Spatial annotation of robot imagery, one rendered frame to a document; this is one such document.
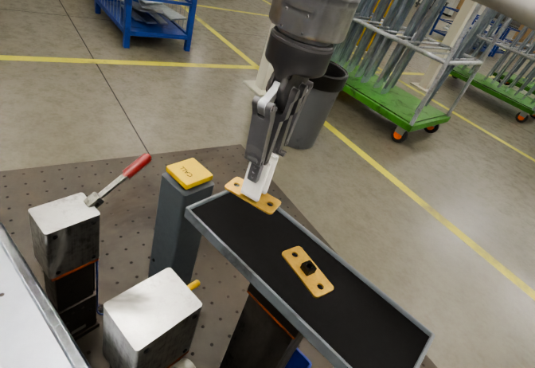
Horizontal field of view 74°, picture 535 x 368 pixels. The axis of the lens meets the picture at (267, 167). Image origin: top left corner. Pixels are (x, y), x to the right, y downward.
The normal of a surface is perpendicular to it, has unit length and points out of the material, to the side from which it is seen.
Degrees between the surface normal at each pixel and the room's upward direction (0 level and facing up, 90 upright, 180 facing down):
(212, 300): 0
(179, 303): 0
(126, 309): 0
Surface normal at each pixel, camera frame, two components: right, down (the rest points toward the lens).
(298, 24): -0.46, 0.39
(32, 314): 0.27, -0.79
